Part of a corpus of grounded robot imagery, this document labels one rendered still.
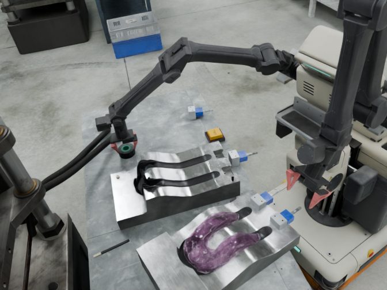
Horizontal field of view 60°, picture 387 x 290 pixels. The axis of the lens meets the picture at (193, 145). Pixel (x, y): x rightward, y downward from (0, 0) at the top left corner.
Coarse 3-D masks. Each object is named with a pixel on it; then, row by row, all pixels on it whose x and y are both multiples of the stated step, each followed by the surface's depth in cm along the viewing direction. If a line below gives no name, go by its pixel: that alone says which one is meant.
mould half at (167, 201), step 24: (216, 144) 151; (192, 168) 142; (216, 168) 140; (120, 192) 139; (144, 192) 129; (168, 192) 129; (192, 192) 132; (216, 192) 134; (120, 216) 130; (144, 216) 131
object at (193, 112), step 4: (188, 108) 180; (192, 108) 180; (196, 108) 181; (200, 108) 181; (188, 112) 178; (192, 112) 178; (196, 112) 179; (200, 112) 179; (192, 116) 180; (196, 116) 180
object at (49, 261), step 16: (16, 240) 136; (32, 240) 135; (64, 240) 133; (16, 256) 130; (32, 256) 129; (48, 256) 129; (64, 256) 128; (16, 272) 125; (32, 272) 124; (48, 272) 124; (64, 272) 123; (16, 288) 120; (32, 288) 119; (48, 288) 119; (64, 288) 118
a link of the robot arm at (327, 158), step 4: (328, 148) 101; (332, 148) 102; (328, 152) 101; (332, 152) 101; (328, 156) 102; (332, 156) 102; (324, 160) 102; (328, 160) 102; (324, 164) 103; (328, 164) 104
